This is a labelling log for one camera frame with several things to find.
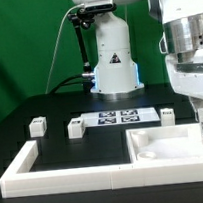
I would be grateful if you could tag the grey camera on mount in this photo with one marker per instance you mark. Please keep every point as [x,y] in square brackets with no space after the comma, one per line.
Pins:
[98,4]

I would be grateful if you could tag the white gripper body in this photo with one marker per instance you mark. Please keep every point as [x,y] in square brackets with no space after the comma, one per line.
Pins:
[186,78]

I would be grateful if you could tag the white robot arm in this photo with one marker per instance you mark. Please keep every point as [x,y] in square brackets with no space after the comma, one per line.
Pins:
[182,44]

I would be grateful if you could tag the white U-shaped fence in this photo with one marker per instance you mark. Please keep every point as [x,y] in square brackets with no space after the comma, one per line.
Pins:
[18,180]

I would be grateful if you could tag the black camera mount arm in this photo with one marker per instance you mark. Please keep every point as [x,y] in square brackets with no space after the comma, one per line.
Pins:
[83,19]

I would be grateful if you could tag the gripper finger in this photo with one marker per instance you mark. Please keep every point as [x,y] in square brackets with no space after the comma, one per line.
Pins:
[196,104]

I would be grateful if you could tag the white square tabletop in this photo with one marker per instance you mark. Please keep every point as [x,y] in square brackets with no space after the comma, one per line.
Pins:
[162,146]

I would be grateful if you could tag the fiducial marker sheet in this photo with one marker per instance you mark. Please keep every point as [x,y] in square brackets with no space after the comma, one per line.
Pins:
[120,117]

